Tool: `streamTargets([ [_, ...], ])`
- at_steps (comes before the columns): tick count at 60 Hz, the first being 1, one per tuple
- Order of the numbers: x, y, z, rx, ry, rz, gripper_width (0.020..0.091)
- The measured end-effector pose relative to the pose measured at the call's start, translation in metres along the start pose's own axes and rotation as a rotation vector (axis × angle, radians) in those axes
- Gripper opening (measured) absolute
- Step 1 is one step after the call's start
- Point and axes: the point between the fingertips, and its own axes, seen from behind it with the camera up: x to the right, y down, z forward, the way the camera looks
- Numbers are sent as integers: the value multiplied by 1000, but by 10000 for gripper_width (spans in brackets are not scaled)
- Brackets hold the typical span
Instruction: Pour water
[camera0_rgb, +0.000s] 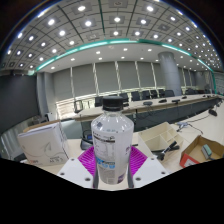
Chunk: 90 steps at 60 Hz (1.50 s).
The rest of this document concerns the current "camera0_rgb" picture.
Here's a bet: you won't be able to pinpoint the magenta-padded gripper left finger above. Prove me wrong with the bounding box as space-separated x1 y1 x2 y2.
57 145 100 189

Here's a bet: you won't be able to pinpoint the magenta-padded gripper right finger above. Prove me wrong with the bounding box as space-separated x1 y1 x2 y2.
127 145 169 189

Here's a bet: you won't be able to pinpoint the clear plastic water bottle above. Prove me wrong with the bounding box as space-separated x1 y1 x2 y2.
90 95 135 185

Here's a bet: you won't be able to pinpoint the black tool in organizer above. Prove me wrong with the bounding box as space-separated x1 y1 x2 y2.
156 140 179 162

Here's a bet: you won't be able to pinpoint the black desk phone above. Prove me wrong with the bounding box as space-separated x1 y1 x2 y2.
79 129 96 151

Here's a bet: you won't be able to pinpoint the beige desk organizer tray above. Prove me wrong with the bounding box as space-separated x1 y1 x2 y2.
137 121 185 162

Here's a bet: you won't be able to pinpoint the large white cardboard box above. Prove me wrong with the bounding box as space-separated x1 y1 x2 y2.
17 120 70 167

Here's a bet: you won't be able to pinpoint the open cardboard box red side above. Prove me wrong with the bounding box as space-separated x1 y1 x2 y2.
179 134 224 169

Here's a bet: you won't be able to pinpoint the long curved conference desk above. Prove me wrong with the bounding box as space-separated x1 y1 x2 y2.
73 94 223 133

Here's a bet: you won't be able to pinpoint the row of black office chairs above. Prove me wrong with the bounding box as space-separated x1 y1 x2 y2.
73 88 201 113

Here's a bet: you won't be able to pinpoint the ceiling lights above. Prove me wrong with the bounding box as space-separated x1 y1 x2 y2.
4 0 224 73

